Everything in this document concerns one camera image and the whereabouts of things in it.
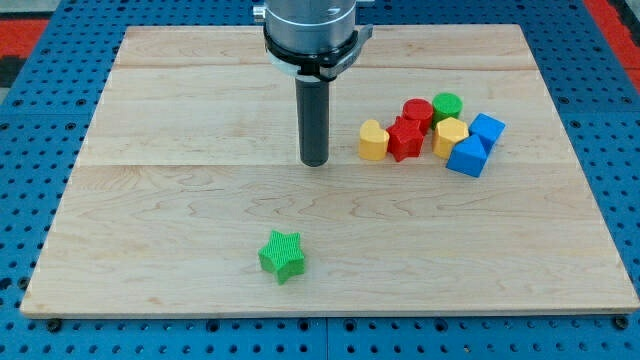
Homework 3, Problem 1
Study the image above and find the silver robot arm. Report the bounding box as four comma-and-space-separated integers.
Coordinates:
252, 0, 373, 167

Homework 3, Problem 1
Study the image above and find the blue cube block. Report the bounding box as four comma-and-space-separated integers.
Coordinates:
469, 113, 506, 154

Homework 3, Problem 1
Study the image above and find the yellow heart block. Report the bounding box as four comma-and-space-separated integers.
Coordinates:
358, 119, 390, 161

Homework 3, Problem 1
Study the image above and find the yellow hexagon block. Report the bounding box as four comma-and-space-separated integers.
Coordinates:
432, 117, 469, 159

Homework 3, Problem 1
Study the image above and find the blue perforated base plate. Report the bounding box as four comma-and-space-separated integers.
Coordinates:
1, 0, 639, 359

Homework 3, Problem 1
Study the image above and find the red cylinder block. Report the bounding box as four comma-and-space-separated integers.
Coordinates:
402, 98, 434, 135

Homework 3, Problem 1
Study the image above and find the green cylinder block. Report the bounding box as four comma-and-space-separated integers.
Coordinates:
431, 92, 463, 129

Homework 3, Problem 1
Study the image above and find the green star block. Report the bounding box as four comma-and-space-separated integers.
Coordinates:
258, 230, 306, 285

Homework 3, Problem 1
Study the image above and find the blue pentagon block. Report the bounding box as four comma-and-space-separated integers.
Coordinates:
446, 135, 488, 177

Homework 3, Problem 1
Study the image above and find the red star block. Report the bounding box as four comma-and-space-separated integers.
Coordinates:
387, 116, 424, 162

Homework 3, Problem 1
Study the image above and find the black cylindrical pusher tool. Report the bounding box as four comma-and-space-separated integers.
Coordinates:
295, 79, 330, 167

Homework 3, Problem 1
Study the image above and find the wooden board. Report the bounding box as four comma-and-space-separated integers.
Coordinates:
21, 24, 639, 319

